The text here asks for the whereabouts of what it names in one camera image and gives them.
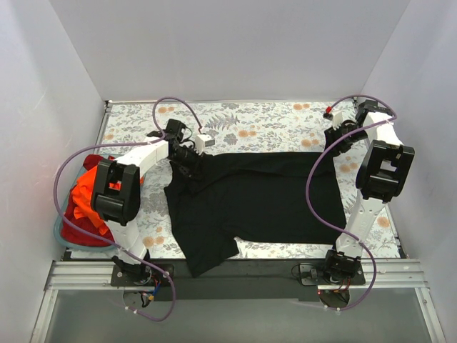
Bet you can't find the black t shirt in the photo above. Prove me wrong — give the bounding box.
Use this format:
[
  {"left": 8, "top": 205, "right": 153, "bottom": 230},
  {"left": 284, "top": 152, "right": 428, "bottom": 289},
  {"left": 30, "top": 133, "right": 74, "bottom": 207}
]
[{"left": 164, "top": 152, "right": 346, "bottom": 277}]

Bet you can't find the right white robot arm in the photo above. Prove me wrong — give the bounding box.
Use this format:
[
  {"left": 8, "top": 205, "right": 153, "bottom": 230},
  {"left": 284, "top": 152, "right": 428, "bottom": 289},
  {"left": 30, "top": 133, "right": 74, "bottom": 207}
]
[{"left": 323, "top": 99, "right": 415, "bottom": 284}]

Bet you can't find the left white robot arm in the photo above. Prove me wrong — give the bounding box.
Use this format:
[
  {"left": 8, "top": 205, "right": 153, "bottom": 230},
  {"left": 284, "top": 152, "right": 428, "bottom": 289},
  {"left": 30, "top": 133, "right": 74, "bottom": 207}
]
[{"left": 91, "top": 119, "right": 215, "bottom": 286}]

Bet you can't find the floral table mat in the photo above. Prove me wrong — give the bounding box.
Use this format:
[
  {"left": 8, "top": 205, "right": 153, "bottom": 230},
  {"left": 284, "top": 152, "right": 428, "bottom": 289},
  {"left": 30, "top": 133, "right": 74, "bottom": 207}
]
[{"left": 64, "top": 99, "right": 408, "bottom": 259}]

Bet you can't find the orange t shirt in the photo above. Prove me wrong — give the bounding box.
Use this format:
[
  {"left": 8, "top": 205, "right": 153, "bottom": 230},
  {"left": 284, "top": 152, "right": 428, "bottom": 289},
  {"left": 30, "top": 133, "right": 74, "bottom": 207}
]
[{"left": 70, "top": 166, "right": 145, "bottom": 236}]

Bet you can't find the dark red t shirt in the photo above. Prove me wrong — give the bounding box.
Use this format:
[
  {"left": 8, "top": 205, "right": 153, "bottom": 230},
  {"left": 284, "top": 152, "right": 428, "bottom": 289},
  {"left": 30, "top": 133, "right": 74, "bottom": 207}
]
[{"left": 60, "top": 154, "right": 119, "bottom": 248}]

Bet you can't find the teal plastic basket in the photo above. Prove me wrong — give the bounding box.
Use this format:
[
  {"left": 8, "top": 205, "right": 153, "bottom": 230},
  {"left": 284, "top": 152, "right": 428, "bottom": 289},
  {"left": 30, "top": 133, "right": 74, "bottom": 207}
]
[{"left": 56, "top": 154, "right": 144, "bottom": 253}]

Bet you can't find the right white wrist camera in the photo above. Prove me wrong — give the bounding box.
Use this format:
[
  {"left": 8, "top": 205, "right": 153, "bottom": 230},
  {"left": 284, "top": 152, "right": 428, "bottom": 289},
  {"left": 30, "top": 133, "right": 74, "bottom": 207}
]
[{"left": 323, "top": 106, "right": 343, "bottom": 129}]

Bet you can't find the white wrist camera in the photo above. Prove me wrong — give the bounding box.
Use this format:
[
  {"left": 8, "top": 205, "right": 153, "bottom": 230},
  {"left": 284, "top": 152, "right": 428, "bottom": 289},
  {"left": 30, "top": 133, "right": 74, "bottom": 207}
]
[
  {"left": 323, "top": 106, "right": 343, "bottom": 129},
  {"left": 195, "top": 134, "right": 215, "bottom": 153}
]

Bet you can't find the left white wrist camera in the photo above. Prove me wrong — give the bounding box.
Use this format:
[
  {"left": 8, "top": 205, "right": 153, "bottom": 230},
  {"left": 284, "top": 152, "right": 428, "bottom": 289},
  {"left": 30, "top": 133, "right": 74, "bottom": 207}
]
[{"left": 195, "top": 134, "right": 215, "bottom": 153}]

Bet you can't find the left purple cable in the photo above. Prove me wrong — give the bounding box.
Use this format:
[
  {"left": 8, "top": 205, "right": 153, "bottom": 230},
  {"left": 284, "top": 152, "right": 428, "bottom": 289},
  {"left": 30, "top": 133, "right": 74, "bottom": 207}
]
[{"left": 54, "top": 96, "right": 204, "bottom": 322}]

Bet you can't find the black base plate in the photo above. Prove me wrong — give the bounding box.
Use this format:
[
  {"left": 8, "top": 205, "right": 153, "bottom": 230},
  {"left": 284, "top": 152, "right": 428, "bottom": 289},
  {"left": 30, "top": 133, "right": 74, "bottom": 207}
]
[{"left": 111, "top": 259, "right": 366, "bottom": 307}]

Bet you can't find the aluminium rail frame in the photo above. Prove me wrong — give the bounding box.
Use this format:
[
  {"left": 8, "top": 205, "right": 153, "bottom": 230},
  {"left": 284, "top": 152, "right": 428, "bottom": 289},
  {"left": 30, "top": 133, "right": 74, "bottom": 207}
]
[{"left": 32, "top": 259, "right": 446, "bottom": 342}]

